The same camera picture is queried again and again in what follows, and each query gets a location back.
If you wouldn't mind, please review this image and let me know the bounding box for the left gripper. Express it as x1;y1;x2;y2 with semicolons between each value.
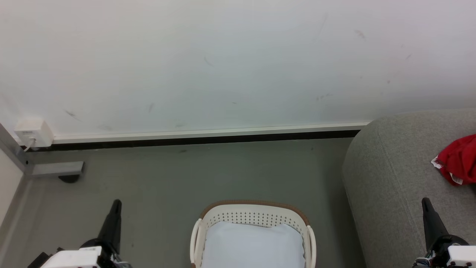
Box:
79;200;131;268

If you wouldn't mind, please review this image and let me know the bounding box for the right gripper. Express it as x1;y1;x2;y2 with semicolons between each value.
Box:
412;198;470;268

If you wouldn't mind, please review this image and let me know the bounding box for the red clothing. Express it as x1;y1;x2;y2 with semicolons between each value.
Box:
431;134;476;186

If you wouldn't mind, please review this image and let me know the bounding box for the white cloth in basket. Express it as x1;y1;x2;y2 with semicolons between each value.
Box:
201;221;306;268

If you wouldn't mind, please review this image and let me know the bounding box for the white laundry basket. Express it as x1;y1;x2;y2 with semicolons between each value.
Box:
190;200;317;268

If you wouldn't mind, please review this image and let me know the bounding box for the grey fabric sofa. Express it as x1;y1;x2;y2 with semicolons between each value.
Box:
341;109;476;268

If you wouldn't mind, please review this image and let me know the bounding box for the grey metal partition foot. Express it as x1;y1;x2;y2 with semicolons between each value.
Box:
32;161;84;177

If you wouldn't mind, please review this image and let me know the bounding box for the white and black baseboard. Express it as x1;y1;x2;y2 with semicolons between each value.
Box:
26;122;372;152

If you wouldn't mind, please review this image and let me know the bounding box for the white wall socket box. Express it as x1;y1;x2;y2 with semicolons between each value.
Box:
14;118;54;148

